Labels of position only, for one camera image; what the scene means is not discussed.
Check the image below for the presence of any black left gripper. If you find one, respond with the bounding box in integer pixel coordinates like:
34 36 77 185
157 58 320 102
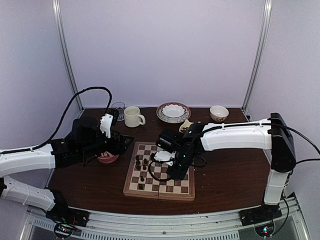
79 129 134 160

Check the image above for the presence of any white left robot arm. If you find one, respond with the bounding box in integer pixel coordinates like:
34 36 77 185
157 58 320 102
0 114 134 222

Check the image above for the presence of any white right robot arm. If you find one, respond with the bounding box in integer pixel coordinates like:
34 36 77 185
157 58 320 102
153 113 297 221

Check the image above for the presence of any wooden chess board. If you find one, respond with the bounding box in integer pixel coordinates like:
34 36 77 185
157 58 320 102
123 141 196 201

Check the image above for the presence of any cream cat-ear bowl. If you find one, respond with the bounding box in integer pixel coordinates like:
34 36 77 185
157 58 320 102
179 119 202 134

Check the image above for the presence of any cream ribbed mug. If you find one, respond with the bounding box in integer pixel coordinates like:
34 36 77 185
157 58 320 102
124 106 146 128

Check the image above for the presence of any pink bowl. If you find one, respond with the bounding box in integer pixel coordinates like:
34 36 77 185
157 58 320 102
97 151 119 164

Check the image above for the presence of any clear drinking glass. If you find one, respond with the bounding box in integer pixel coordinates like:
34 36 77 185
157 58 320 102
111 101 126 122

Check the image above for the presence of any white scalloped bowl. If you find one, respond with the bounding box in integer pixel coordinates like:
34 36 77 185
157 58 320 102
162 104 185 118

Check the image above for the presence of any small white floral bowl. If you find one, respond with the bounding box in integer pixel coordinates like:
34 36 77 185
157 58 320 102
209 105 229 123

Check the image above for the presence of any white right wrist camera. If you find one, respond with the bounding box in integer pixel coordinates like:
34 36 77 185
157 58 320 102
150 150 176 166

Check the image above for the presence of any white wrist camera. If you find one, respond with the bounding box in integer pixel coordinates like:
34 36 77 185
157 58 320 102
150 150 176 166
99 108 120 139

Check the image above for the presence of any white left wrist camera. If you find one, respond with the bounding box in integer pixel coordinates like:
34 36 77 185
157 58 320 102
99 108 120 139

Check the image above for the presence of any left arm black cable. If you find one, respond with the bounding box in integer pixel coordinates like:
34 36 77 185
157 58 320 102
0 86 113 155

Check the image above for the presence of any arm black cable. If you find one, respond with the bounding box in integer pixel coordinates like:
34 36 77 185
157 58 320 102
147 119 320 226
0 86 113 155

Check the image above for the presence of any aluminium front rail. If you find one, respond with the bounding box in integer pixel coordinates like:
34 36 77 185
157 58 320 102
23 197 307 240

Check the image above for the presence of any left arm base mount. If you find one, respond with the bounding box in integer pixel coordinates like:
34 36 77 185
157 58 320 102
45 208 90 227

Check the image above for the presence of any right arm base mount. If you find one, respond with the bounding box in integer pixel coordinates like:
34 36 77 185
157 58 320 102
239 207 282 226

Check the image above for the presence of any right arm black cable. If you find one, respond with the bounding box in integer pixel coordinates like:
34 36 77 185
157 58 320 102
147 119 320 226

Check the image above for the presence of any left aluminium frame post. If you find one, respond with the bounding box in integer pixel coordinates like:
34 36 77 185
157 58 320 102
51 0 84 112

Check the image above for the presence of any aluminium frame post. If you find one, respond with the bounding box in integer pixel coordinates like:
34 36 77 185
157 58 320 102
51 0 84 112
241 0 272 113

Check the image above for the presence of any right aluminium frame post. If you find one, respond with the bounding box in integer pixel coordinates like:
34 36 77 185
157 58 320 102
241 0 272 113

